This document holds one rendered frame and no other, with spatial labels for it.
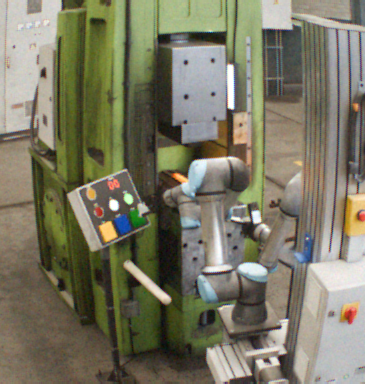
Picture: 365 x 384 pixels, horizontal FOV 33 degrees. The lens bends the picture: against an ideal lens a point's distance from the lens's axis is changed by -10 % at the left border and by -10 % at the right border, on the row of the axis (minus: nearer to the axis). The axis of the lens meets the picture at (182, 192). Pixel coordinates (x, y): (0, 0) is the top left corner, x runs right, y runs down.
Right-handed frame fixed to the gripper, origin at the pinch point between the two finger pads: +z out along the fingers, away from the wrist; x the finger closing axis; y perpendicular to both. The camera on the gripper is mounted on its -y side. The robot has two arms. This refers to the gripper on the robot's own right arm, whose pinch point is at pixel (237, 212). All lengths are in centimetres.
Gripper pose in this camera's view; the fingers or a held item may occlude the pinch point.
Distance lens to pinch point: 320.1
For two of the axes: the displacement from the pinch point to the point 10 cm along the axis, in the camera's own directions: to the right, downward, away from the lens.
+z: -4.7, -3.0, 8.3
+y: 0.1, 9.4, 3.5
